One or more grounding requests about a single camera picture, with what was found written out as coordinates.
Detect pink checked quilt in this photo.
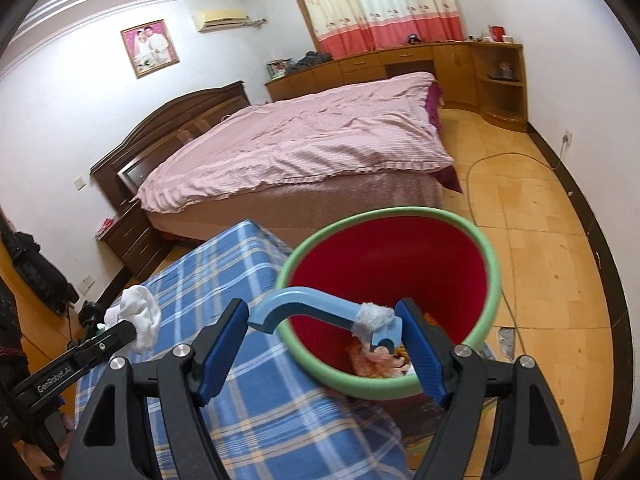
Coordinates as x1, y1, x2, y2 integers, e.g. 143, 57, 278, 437
136, 71, 455, 216

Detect white cloth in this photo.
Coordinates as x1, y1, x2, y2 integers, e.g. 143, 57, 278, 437
104, 285, 162, 353

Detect black jacket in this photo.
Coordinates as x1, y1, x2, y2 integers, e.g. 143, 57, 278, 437
0, 230, 80, 317

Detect red bin with green rim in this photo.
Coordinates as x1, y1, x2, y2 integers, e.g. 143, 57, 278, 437
274, 207, 502, 401

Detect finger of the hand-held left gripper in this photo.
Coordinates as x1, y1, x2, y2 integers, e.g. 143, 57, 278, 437
66, 320, 138, 377

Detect wall air conditioner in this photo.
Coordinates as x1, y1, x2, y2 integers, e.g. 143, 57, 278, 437
196, 6, 250, 34

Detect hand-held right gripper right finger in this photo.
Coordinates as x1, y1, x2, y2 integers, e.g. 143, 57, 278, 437
397, 297, 583, 480

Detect cream and red curtain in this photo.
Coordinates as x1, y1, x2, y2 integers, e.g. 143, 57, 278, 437
292, 0, 466, 59

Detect dark wooden nightstand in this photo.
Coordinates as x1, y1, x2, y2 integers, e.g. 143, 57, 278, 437
97, 205, 173, 281

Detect wooden corner shelf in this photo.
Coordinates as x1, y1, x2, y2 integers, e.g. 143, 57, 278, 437
470, 40, 530, 133

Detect dark clothes pile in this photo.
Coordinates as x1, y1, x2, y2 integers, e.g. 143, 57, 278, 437
290, 51, 332, 72

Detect brown bed base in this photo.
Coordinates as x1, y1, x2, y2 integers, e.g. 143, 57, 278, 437
145, 167, 463, 251

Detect floor cable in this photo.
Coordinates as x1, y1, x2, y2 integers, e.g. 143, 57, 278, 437
465, 142, 571, 361

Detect blue plaid cloth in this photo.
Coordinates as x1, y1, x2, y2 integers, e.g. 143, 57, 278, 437
62, 219, 416, 480

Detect wooden cabinet desk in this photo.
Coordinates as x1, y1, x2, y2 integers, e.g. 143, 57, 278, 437
264, 41, 481, 111

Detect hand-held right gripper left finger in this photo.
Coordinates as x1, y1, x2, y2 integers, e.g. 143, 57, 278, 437
59, 297, 250, 480

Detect framed wall photo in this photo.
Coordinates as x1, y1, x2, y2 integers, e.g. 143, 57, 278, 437
120, 19, 181, 80

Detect dark wooden headboard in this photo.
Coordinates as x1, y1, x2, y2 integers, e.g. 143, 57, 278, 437
90, 80, 252, 211

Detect purple cloth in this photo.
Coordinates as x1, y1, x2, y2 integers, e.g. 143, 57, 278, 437
425, 82, 445, 126

